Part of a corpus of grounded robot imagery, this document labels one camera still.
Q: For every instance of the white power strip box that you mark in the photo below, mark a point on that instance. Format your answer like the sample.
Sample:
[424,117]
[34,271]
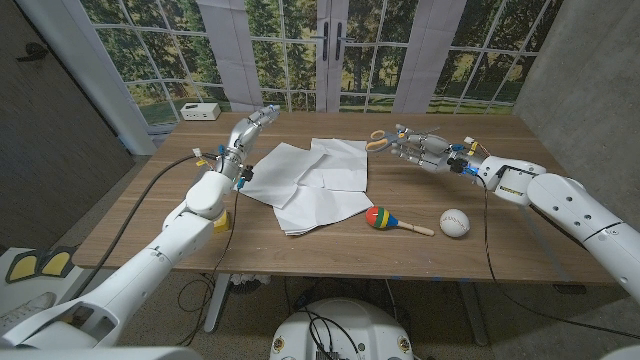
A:
[200,111]

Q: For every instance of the white pillar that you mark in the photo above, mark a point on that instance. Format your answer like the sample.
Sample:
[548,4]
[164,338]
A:
[90,65]

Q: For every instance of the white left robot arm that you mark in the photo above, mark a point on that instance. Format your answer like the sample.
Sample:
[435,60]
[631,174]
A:
[185,235]

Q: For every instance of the colourful wooden maraca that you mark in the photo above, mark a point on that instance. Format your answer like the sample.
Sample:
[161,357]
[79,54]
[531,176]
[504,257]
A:
[380,218]

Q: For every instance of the printed window backdrop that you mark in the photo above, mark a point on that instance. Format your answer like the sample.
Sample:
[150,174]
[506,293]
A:
[300,50]

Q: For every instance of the grey table leg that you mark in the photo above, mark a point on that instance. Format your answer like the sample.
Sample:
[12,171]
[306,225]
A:
[472,310]

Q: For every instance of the white baseball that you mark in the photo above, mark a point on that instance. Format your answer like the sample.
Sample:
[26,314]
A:
[454,222]

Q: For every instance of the white table leg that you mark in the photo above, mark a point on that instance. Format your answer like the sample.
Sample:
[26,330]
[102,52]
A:
[217,300]

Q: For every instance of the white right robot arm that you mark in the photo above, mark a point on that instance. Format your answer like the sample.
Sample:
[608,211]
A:
[565,200]

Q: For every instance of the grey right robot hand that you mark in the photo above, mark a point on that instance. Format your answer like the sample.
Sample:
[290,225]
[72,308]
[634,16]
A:
[432,150]

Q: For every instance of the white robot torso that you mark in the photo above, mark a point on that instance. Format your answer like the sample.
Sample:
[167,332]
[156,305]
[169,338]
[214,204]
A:
[345,325]

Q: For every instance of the yellow and black pad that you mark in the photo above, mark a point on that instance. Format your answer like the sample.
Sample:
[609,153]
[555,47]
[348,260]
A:
[56,262]
[22,267]

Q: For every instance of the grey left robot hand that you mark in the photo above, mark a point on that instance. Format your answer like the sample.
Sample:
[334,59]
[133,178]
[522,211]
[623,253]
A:
[240,137]

